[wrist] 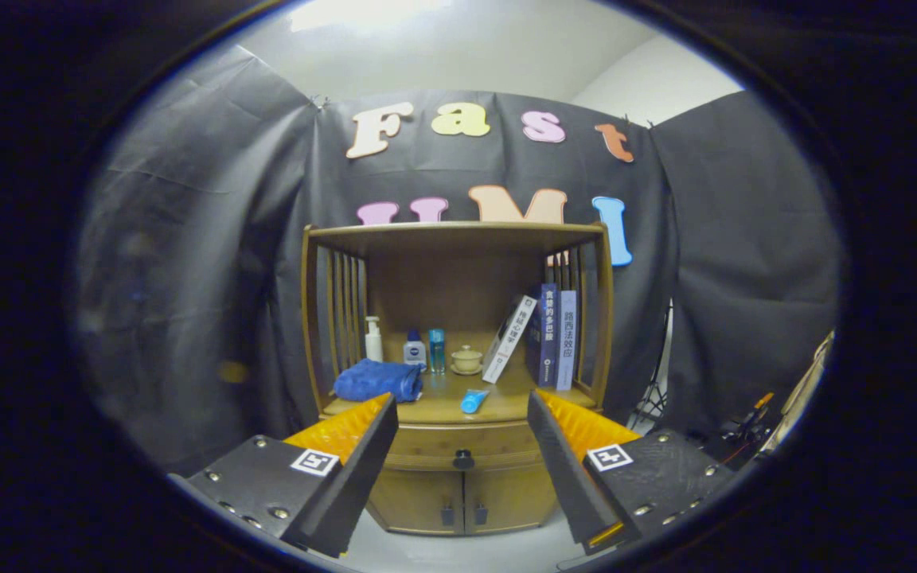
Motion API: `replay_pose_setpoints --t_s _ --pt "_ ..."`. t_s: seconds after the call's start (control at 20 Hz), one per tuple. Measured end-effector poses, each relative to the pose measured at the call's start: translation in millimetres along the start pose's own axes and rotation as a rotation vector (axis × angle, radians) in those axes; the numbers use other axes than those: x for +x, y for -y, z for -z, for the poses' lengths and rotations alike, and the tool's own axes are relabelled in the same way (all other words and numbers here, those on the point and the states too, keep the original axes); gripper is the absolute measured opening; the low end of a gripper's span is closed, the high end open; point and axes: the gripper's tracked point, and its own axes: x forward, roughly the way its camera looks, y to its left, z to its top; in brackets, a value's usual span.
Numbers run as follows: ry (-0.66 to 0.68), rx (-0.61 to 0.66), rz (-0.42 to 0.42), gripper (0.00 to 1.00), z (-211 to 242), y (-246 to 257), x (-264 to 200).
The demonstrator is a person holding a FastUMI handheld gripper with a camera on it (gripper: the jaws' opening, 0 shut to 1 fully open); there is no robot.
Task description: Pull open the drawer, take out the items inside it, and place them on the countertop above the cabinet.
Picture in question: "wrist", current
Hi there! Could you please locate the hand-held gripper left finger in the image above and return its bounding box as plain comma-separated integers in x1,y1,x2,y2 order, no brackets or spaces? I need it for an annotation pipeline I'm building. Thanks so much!
168,392,400,559

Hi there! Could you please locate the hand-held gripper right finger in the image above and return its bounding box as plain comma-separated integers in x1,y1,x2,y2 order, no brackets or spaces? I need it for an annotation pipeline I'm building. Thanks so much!
527,388,738,555

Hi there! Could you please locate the wooden drawer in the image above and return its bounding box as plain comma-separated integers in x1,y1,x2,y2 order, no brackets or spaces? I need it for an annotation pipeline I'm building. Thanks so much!
383,419,543,472

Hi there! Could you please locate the wooden cabinet door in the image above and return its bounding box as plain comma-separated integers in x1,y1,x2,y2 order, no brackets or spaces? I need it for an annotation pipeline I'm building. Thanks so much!
365,468,466,536
462,463,559,534

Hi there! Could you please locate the wooden countertop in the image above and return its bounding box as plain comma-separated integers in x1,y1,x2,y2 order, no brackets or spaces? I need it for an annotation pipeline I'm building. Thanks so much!
322,366,599,426

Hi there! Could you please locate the wooden cabinet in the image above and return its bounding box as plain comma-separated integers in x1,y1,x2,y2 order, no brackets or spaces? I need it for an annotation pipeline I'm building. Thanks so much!
302,221,615,536

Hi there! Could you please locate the blue folded towel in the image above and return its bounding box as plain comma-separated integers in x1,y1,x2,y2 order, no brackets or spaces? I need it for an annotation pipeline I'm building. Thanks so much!
334,358,424,403

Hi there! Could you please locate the pale lavender book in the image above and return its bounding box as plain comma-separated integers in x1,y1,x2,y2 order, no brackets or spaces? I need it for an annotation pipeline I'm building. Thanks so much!
556,290,579,392

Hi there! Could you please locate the dark blue book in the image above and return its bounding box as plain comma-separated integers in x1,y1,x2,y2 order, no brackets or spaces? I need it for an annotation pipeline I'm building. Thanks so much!
526,283,560,388

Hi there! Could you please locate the white book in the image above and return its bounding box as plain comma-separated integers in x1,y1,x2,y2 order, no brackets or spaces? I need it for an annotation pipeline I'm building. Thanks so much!
481,295,538,384

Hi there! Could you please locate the beige lidded teacup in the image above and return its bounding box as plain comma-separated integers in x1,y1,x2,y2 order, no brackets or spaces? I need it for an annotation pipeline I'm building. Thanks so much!
451,344,484,376

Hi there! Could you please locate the black equipment with orange part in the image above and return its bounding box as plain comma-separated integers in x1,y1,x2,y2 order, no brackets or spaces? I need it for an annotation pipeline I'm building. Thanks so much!
685,390,778,470

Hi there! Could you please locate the pale wooden board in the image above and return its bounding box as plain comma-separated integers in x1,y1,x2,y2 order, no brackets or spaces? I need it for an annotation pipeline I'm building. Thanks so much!
761,330,835,458

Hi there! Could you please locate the black backdrop cloth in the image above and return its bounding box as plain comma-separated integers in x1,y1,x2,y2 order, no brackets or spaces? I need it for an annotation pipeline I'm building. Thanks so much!
72,44,841,478

